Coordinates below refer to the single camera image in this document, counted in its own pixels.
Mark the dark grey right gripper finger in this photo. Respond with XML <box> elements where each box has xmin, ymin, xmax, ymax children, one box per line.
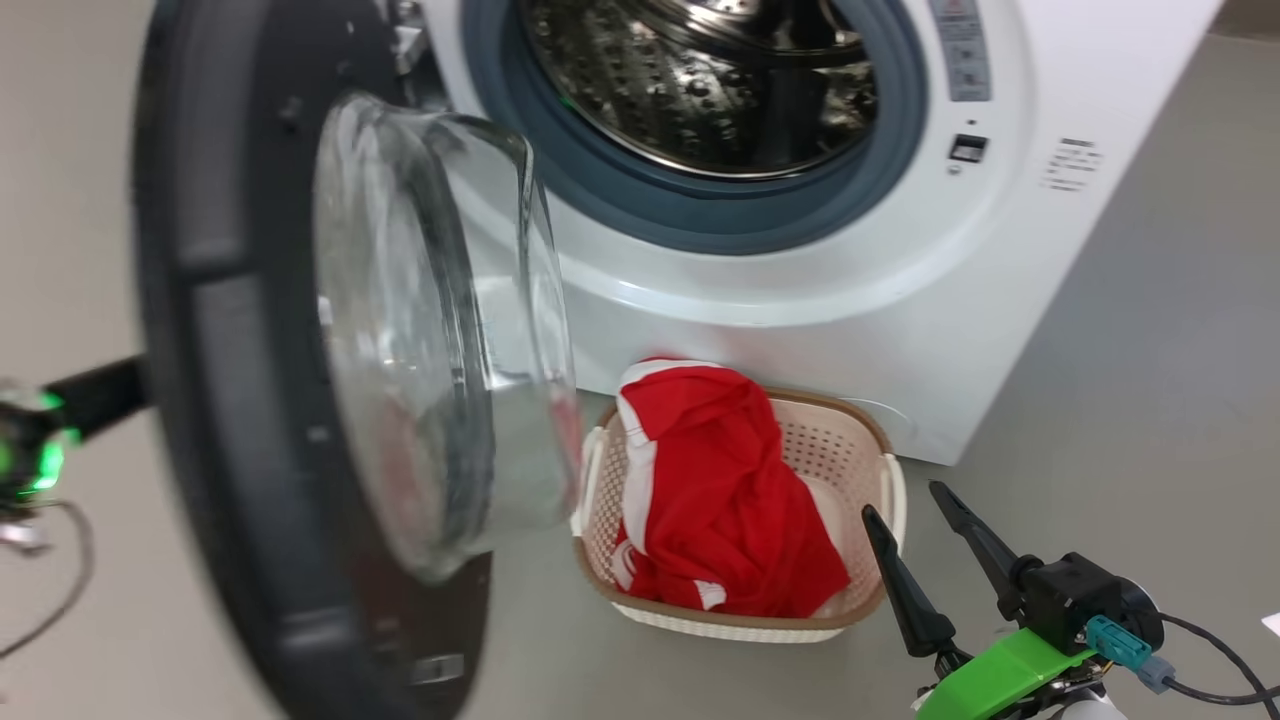
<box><xmin>861</xmin><ymin>504</ymin><xmax>960</xmax><ymax>660</ymax></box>
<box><xmin>927</xmin><ymin>481</ymin><xmax>1033</xmax><ymax>623</ymax></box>

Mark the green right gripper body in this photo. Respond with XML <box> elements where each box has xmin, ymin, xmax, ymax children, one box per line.
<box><xmin>910</xmin><ymin>626</ymin><xmax>1103</xmax><ymax>720</ymax></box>

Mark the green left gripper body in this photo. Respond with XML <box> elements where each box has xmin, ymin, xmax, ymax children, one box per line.
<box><xmin>0</xmin><ymin>383</ymin><xmax>83</xmax><ymax>517</ymax></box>

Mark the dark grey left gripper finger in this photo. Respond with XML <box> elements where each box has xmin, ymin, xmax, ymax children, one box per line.
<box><xmin>55</xmin><ymin>385</ymin><xmax>153</xmax><ymax>443</ymax></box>
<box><xmin>45</xmin><ymin>355</ymin><xmax>151</xmax><ymax>406</ymax></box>

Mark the dark grey washing machine door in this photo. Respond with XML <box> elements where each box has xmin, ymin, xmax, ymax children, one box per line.
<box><xmin>130</xmin><ymin>0</ymin><xmax>587</xmax><ymax>720</ymax></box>

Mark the beige perforated laundry basket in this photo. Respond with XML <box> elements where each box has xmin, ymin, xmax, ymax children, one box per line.
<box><xmin>570</xmin><ymin>385</ymin><xmax>910</xmax><ymax>644</ymax></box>

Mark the white washing machine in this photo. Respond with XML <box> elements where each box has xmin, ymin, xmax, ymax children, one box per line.
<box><xmin>380</xmin><ymin>0</ymin><xmax>1227</xmax><ymax>468</ymax></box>

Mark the grey rubber door gasket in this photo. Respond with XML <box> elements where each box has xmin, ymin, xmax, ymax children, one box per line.
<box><xmin>460</xmin><ymin>0</ymin><xmax>931</xmax><ymax>257</ymax></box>

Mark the steel washing machine drum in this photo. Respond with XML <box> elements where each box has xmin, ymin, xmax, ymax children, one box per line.
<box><xmin>518</xmin><ymin>0</ymin><xmax>881</xmax><ymax>182</ymax></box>

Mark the grey instruction label sticker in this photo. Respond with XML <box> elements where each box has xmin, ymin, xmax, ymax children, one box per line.
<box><xmin>927</xmin><ymin>0</ymin><xmax>994</xmax><ymax>104</ymax></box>

